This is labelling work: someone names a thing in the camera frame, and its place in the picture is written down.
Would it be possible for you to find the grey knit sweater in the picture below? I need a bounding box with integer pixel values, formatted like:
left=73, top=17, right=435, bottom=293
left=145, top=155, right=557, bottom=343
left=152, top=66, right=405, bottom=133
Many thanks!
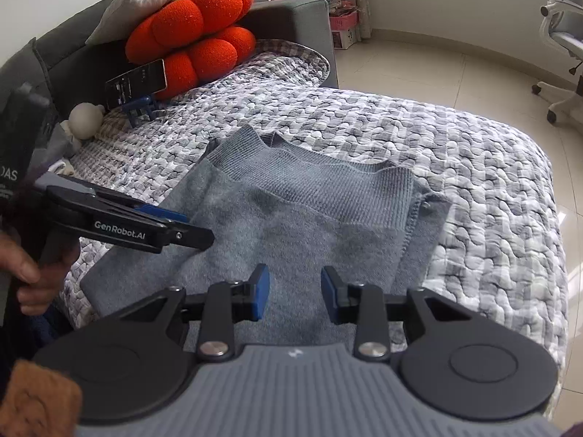
left=81, top=126, right=451, bottom=345

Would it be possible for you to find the person left hand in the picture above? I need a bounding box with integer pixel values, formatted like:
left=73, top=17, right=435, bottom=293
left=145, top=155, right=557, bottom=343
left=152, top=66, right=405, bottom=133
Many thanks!
left=1, top=232, right=80, bottom=317

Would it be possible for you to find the white plush toy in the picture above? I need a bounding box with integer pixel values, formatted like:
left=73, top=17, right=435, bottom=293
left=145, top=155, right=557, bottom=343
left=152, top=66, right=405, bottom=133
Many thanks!
left=60, top=103, right=105, bottom=153

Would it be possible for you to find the blue phone stand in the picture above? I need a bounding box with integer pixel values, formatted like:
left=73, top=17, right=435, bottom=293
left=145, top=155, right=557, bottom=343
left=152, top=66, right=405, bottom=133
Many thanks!
left=122, top=95, right=159, bottom=127

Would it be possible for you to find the smartphone on stand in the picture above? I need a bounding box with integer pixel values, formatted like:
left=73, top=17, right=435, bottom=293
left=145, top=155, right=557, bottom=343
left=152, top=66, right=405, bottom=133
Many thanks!
left=105, top=59, right=167, bottom=110

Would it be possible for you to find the grey patterned quilt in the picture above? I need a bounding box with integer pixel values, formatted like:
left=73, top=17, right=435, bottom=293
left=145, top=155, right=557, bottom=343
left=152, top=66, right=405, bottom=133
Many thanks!
left=61, top=40, right=567, bottom=366

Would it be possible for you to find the dark grey sofa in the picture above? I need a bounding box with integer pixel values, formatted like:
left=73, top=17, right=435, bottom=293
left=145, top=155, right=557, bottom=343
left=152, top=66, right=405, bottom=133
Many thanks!
left=1, top=0, right=335, bottom=123

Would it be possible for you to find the orange pumpkin plush cushion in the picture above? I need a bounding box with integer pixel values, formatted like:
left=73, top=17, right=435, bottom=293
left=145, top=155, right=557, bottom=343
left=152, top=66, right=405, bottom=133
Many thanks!
left=125, top=0, right=256, bottom=101

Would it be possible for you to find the brown fuzzy sleeve cuff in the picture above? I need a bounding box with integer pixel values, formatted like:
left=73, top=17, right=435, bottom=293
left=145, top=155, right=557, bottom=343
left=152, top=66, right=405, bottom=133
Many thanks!
left=1, top=360, right=83, bottom=437

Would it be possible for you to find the pink storage basket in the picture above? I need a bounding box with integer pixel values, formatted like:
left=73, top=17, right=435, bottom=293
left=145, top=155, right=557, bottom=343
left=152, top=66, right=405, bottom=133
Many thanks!
left=329, top=9, right=359, bottom=32

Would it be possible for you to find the grey office chair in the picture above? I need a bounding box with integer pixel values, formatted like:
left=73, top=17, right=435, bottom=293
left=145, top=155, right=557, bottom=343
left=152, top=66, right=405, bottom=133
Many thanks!
left=532, top=0, right=582, bottom=132

